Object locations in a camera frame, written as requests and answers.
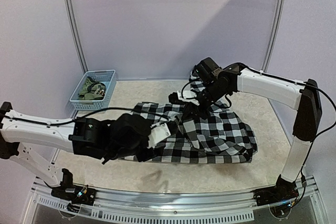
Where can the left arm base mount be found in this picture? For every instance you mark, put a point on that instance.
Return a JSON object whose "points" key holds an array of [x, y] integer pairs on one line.
{"points": [[76, 195]]}

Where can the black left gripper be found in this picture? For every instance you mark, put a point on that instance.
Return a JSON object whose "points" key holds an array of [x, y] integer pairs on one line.
{"points": [[151, 155]]}

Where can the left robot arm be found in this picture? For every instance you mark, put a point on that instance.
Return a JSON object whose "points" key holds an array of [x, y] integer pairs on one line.
{"points": [[128, 135]]}

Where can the green garment in basket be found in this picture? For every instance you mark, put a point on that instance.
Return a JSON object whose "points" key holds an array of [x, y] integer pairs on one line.
{"points": [[92, 90]]}

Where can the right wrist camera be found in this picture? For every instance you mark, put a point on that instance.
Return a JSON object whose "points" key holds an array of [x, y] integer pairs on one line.
{"points": [[181, 98]]}

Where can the front aluminium rail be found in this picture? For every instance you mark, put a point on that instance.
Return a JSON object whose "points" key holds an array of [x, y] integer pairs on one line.
{"points": [[115, 206]]}

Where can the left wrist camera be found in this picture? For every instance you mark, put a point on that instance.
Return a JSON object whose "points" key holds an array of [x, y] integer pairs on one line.
{"points": [[161, 131]]}

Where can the left aluminium wall post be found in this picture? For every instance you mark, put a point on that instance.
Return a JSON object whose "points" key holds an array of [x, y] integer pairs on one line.
{"points": [[75, 35]]}

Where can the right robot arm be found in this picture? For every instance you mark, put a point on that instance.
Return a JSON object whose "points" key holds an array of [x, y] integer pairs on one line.
{"points": [[303, 97]]}

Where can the light blue plastic basket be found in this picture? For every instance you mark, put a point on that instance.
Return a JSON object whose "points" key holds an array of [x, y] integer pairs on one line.
{"points": [[108, 77]]}

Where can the aluminium wall post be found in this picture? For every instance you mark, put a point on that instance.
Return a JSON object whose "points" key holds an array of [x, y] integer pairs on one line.
{"points": [[75, 35], [273, 35]]}

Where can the black white checked shirt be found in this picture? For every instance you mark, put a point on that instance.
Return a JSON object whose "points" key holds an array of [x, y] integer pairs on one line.
{"points": [[221, 138]]}

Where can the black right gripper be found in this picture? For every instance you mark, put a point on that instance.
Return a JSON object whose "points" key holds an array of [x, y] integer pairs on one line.
{"points": [[187, 107]]}

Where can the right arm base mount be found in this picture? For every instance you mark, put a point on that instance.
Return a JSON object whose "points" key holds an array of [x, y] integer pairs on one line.
{"points": [[287, 195]]}

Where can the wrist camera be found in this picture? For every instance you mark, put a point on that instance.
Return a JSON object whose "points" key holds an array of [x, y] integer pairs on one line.
{"points": [[161, 131], [181, 98]]}

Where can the right aluminium wall post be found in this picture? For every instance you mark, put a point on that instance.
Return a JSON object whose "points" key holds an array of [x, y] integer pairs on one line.
{"points": [[273, 35]]}

